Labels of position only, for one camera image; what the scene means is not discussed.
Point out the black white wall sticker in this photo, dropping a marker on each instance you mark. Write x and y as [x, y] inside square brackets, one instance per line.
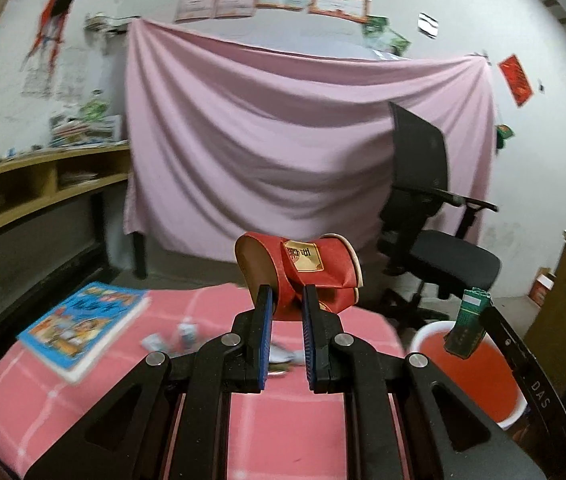
[429, 25]

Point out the green hanging ornament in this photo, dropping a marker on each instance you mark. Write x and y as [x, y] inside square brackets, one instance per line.
[504, 135]

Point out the papers inside shelf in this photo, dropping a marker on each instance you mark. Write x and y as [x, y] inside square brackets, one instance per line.
[78, 178]

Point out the crushed red paper cup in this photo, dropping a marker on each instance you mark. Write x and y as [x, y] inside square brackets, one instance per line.
[335, 270]

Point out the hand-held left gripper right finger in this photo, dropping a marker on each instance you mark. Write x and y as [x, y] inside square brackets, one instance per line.
[309, 345]

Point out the red white cardboard box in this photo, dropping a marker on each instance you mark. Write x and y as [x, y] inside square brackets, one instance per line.
[544, 285]

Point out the flat silver wrapper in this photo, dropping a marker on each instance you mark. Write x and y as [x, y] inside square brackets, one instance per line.
[283, 355]

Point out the red black wall hanging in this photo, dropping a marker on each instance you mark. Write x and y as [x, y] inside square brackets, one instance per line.
[55, 10]

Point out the wooden wall shelf unit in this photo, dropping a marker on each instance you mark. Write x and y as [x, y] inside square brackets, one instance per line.
[23, 200]

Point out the stack of papers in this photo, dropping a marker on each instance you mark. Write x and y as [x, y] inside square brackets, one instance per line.
[83, 127]

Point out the white paper wall calendar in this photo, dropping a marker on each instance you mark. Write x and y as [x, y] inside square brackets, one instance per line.
[70, 77]

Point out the crumpled silver wrapper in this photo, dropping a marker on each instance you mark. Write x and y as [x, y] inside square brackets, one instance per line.
[153, 343]
[188, 335]

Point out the red wall poster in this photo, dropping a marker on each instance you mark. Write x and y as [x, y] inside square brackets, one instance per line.
[515, 80]

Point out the red bucket with white rim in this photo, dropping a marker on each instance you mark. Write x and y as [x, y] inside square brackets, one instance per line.
[463, 385]

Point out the pink hanging sheet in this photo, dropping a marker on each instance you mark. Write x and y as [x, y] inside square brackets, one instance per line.
[263, 135]

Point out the black office chair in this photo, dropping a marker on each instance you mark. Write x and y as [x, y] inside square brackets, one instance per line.
[443, 255]

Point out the pink checked tablecloth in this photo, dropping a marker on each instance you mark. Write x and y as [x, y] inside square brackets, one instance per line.
[38, 410]

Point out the black table leg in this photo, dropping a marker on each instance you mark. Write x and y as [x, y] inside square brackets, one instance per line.
[139, 255]

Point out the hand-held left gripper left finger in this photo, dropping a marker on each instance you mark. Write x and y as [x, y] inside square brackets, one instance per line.
[264, 340]

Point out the green wall packets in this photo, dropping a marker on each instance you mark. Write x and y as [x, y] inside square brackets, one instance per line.
[385, 35]

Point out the green cigarette box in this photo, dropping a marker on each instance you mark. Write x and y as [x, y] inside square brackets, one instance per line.
[468, 325]

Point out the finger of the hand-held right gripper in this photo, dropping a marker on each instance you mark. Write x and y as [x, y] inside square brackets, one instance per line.
[502, 337]

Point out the colourful picture book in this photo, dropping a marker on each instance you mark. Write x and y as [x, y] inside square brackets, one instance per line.
[78, 325]

